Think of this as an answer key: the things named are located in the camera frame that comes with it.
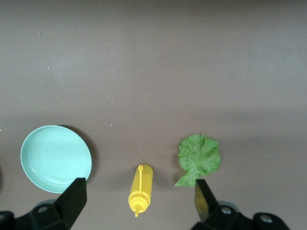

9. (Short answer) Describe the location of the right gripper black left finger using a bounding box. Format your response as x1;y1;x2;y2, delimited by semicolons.
14;177;87;230

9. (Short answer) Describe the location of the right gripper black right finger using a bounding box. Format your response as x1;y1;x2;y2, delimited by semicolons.
191;179;255;230

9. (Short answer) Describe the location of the green lettuce leaf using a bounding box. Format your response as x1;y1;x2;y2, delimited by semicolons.
174;134;221;188

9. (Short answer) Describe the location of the yellow squeeze bottle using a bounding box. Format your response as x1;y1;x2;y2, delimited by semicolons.
128;164;154;218

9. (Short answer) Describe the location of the mint green round plate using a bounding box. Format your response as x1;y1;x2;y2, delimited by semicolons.
20;125;93;194

